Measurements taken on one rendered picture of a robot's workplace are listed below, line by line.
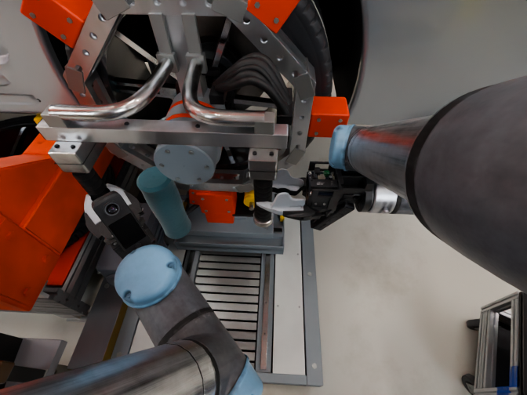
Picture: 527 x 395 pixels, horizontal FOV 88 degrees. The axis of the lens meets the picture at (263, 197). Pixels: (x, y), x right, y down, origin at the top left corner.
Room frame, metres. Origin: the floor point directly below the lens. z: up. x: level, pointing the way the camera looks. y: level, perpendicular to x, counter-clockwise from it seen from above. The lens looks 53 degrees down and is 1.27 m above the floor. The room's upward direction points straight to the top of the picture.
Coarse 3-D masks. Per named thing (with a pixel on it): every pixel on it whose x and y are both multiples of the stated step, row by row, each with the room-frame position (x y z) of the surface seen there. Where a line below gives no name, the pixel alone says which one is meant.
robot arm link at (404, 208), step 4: (400, 200) 0.29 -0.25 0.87; (404, 200) 0.29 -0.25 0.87; (396, 204) 0.29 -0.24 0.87; (400, 204) 0.29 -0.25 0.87; (404, 204) 0.29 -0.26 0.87; (408, 204) 0.29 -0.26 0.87; (396, 208) 0.29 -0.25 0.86; (400, 208) 0.29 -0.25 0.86; (404, 208) 0.29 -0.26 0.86; (408, 208) 0.29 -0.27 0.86; (392, 212) 0.29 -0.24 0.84; (396, 212) 0.29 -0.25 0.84; (400, 212) 0.29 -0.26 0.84; (404, 212) 0.29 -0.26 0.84; (408, 212) 0.29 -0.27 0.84; (412, 212) 0.29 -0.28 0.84
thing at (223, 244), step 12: (276, 216) 0.73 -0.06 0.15; (276, 228) 0.64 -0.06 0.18; (180, 240) 0.60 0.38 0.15; (192, 240) 0.60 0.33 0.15; (204, 240) 0.60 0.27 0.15; (216, 240) 0.60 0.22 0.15; (228, 240) 0.60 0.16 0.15; (240, 240) 0.60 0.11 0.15; (252, 240) 0.60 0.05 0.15; (264, 240) 0.60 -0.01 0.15; (276, 240) 0.60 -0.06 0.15; (252, 252) 0.56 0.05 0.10; (264, 252) 0.56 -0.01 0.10; (276, 252) 0.55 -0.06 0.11
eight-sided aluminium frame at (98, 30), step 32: (96, 0) 0.55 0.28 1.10; (128, 0) 0.55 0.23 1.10; (160, 0) 0.55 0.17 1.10; (192, 0) 0.54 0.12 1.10; (224, 0) 0.54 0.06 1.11; (96, 32) 0.55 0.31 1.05; (256, 32) 0.54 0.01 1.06; (96, 64) 0.60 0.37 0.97; (288, 64) 0.53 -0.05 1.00; (96, 96) 0.57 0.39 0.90; (128, 160) 0.56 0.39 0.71; (288, 160) 0.53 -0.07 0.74
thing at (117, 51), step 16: (128, 16) 0.75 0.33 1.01; (128, 32) 0.67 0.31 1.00; (224, 32) 0.65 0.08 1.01; (112, 48) 0.68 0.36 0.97; (128, 48) 0.79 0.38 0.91; (144, 48) 0.66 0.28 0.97; (224, 48) 0.65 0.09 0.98; (112, 64) 0.68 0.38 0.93; (128, 64) 0.77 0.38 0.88; (144, 64) 0.86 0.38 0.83; (208, 64) 0.67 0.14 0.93; (112, 80) 0.66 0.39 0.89; (128, 80) 0.67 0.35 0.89; (144, 80) 0.82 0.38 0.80; (176, 80) 0.66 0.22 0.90; (112, 96) 0.64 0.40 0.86; (128, 96) 0.70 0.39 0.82; (160, 96) 0.66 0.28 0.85; (240, 96) 0.65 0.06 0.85; (256, 96) 0.66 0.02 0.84; (144, 112) 0.72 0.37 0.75; (160, 112) 0.77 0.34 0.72; (224, 160) 0.65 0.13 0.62; (240, 160) 0.64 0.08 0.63
